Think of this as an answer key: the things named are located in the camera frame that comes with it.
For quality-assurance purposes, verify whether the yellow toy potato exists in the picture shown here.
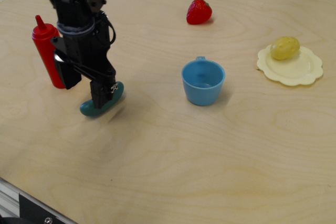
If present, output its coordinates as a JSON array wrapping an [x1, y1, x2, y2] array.
[[270, 36, 300, 60]]

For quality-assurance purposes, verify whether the black corner bracket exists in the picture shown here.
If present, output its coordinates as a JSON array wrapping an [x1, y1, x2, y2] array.
[[18, 193, 76, 224]]

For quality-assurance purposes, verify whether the blue plastic cup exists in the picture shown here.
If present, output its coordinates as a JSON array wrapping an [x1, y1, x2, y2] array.
[[181, 56, 226, 106]]

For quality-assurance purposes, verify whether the cream scalloped plate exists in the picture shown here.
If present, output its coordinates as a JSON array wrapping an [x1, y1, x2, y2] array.
[[257, 45, 323, 87]]

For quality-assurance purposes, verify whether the red squeeze bottle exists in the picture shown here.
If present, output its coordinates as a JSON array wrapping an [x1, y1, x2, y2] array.
[[31, 15, 65, 89]]

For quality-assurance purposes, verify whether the black cable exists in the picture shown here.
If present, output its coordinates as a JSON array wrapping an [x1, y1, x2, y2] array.
[[101, 11, 117, 48]]

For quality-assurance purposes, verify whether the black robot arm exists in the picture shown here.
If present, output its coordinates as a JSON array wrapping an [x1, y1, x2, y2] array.
[[50, 0, 118, 109]]

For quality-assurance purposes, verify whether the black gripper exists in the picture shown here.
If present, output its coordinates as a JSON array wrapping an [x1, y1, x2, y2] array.
[[51, 15, 116, 109]]

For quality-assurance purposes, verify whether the green toy cucumber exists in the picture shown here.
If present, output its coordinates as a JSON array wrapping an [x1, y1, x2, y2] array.
[[79, 81, 124, 117]]

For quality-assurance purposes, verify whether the red toy strawberry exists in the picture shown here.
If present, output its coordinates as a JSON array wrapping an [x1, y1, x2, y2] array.
[[186, 0, 212, 25]]

